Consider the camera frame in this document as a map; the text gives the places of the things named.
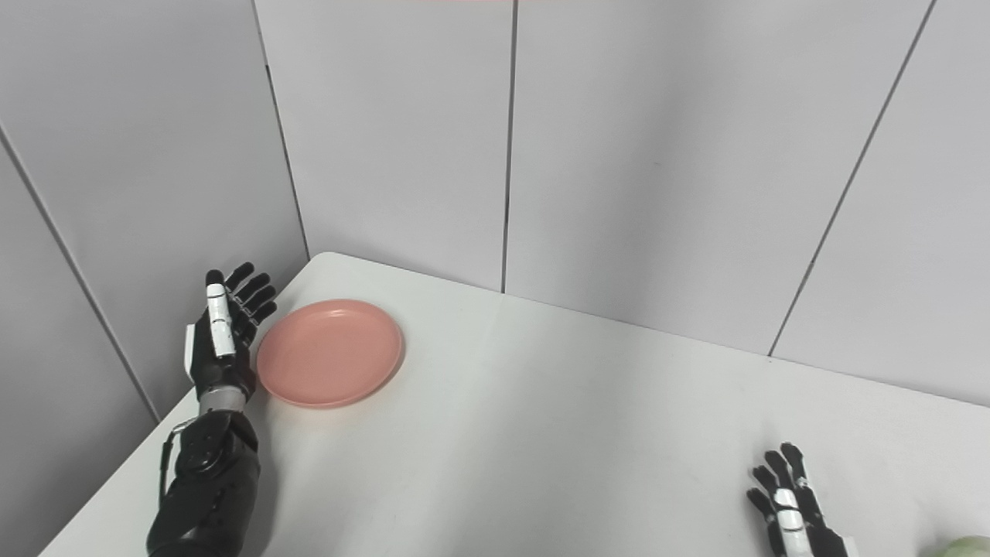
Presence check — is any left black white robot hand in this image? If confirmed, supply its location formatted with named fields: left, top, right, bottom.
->
left=183, top=262, right=278, bottom=402

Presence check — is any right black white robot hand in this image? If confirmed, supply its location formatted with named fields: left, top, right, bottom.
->
left=746, top=443, right=859, bottom=557

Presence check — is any pink round plate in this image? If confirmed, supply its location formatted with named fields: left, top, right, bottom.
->
left=256, top=299, right=405, bottom=409

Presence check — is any green white cabbage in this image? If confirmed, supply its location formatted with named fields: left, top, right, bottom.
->
left=928, top=536, right=990, bottom=557

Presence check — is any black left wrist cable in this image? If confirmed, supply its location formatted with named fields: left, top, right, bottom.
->
left=159, top=418, right=198, bottom=504

